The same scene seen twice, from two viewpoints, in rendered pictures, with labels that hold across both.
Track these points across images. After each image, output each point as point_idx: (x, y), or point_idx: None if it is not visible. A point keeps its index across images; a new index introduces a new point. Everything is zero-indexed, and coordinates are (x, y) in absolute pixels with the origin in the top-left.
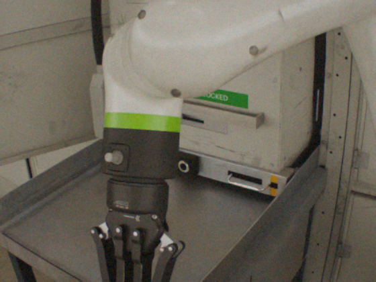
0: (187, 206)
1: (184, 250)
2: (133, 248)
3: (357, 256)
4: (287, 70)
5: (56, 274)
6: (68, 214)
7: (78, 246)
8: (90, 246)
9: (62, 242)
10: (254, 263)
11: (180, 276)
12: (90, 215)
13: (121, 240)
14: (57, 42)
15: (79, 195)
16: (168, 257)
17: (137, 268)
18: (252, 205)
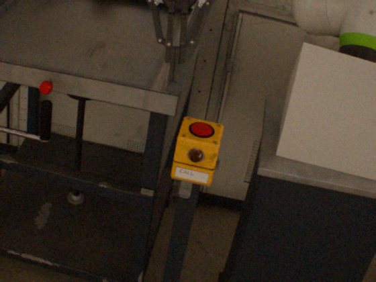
0: (115, 17)
1: (133, 44)
2: (182, 5)
3: (247, 70)
4: None
5: (33, 77)
6: (17, 32)
7: (45, 52)
8: (55, 50)
9: (28, 52)
10: (193, 50)
11: (140, 60)
12: (38, 31)
13: (173, 2)
14: None
15: (15, 17)
16: (206, 8)
17: (184, 17)
18: (166, 14)
